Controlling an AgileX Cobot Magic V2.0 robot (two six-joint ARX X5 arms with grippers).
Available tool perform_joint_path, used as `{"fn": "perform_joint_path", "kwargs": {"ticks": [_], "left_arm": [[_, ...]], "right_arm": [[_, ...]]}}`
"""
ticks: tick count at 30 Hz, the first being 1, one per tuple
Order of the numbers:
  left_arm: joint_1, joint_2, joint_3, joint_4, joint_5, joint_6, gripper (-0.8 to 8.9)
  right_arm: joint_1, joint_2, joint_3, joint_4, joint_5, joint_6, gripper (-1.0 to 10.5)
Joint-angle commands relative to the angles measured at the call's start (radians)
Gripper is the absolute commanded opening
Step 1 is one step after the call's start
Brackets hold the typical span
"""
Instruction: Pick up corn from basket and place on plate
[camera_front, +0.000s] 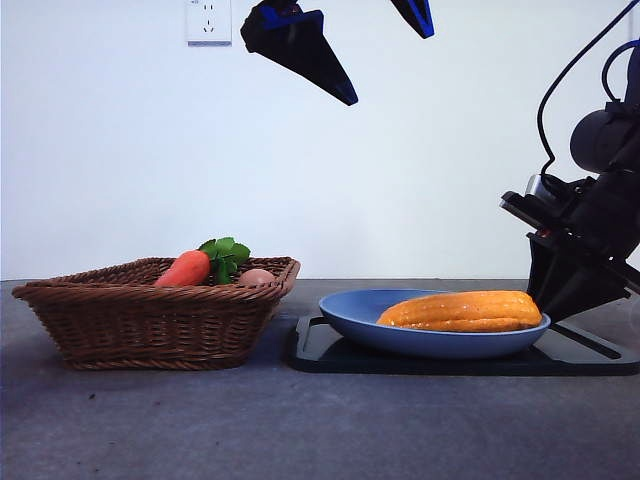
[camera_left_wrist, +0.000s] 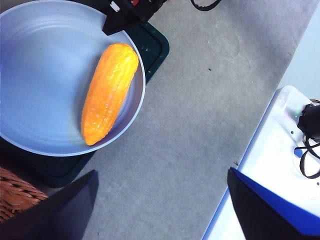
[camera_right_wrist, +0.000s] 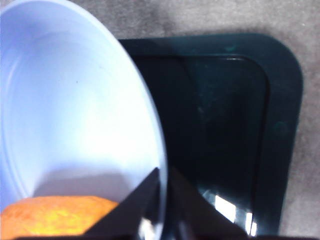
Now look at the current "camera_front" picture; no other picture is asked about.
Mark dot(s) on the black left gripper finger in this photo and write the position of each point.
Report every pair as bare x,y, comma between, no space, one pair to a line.
300,55
417,17

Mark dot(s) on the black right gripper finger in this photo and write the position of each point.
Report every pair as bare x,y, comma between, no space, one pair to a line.
595,287
547,265

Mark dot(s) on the yellow orange corn cob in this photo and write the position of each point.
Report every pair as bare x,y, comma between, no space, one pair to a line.
465,312

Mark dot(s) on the blue round plate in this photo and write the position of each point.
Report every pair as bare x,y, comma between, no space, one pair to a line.
425,345

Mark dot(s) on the brown wicker basket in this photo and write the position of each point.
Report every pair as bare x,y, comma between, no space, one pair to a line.
150,325

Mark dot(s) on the black flat tray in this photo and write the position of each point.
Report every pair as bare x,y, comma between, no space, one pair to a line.
575,360

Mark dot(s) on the pale brown egg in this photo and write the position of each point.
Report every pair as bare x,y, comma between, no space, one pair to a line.
256,277

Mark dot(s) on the orange carrot with green leaves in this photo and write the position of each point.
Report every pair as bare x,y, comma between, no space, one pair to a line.
182,272

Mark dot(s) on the pale grey camera box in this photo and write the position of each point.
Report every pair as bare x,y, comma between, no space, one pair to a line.
536,187

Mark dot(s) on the white wall socket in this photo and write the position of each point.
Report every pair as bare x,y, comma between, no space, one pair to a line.
209,25

